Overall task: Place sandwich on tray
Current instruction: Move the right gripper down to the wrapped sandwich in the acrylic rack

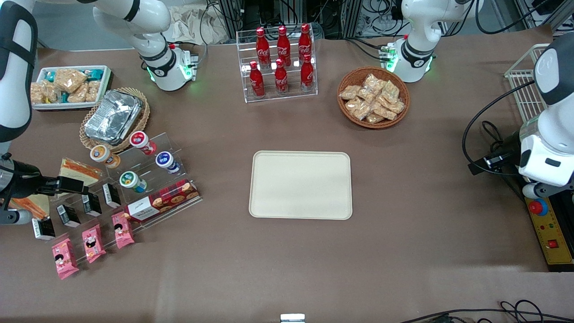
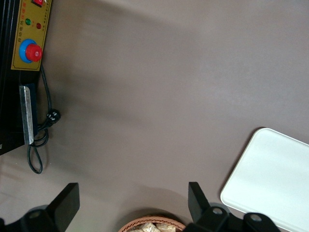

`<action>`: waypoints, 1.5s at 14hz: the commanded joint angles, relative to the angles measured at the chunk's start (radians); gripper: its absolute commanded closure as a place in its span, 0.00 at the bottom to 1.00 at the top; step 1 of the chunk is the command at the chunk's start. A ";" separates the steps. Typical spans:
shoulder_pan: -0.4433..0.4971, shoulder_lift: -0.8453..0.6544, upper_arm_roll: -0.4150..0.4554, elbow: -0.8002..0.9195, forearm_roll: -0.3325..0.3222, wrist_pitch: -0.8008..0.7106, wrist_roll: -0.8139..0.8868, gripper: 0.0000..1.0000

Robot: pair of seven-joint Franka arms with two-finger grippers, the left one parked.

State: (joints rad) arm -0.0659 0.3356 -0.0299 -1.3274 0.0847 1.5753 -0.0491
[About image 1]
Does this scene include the oval light wicker basket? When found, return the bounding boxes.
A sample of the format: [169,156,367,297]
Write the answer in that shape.
[79,87,150,154]

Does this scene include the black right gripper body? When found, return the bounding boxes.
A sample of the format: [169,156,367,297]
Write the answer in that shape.
[0,156,46,202]

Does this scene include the white rectangular snack bin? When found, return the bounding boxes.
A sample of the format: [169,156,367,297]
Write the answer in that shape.
[31,65,113,111]

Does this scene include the large rice cracker bag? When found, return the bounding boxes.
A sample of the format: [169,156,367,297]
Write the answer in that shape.
[54,69,88,93]

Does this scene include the round brown wicker basket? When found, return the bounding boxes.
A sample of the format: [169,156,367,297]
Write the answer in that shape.
[337,67,410,130]

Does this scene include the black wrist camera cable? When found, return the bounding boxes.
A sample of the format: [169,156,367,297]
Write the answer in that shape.
[462,80,536,175]

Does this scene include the green lid yogurt cup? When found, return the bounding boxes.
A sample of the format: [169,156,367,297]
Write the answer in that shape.
[119,171,148,193]

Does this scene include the beige plastic tray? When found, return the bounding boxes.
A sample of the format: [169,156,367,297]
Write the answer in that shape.
[249,151,353,220]

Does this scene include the black floor cables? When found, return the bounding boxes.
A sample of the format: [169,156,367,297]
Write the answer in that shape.
[399,300,574,323]

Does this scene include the red plaid cookie box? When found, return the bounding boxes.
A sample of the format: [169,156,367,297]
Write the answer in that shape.
[124,179,200,223]

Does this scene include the pink snack packet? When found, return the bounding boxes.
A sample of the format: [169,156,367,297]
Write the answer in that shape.
[112,212,135,249]
[52,238,79,280]
[82,224,107,264]

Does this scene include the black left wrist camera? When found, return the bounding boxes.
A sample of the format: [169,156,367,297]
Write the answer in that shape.
[468,150,521,176]

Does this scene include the white wire basket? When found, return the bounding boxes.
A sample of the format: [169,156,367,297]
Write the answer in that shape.
[504,44,551,124]

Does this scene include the blue lid yogurt cup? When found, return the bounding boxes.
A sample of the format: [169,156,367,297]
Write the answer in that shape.
[156,151,181,174]

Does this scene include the silver foil food container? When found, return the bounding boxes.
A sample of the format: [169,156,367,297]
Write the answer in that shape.
[84,90,144,145]

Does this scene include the clear acrylic stepped stand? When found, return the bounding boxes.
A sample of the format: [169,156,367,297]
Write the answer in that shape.
[31,131,203,265]

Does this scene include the yellow emergency stop box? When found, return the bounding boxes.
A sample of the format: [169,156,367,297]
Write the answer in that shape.
[525,197,574,272]

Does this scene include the orange lid yogurt cup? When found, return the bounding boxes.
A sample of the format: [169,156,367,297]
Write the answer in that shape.
[90,145,121,169]

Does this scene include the triangle sandwich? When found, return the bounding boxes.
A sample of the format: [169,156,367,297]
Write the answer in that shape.
[8,194,51,220]
[57,157,104,198]

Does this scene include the red cola bottle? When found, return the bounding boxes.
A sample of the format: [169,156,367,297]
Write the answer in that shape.
[249,61,265,98]
[256,27,271,68]
[300,54,315,92]
[277,26,291,67]
[274,58,288,95]
[298,23,313,63]

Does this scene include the red lid yogurt cup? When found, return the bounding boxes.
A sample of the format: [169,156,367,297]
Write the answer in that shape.
[130,131,157,156]

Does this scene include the clear acrylic bottle rack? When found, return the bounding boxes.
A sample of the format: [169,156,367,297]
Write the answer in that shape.
[236,25,318,104]

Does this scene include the crumpled beige cloth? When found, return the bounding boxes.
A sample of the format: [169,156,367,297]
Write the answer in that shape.
[164,7,229,45]

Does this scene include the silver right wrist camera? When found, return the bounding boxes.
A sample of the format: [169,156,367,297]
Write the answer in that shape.
[0,209,33,226]

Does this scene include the small black carton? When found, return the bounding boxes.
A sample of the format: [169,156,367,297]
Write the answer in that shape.
[82,192,103,216]
[103,183,121,209]
[57,205,81,228]
[32,218,56,240]

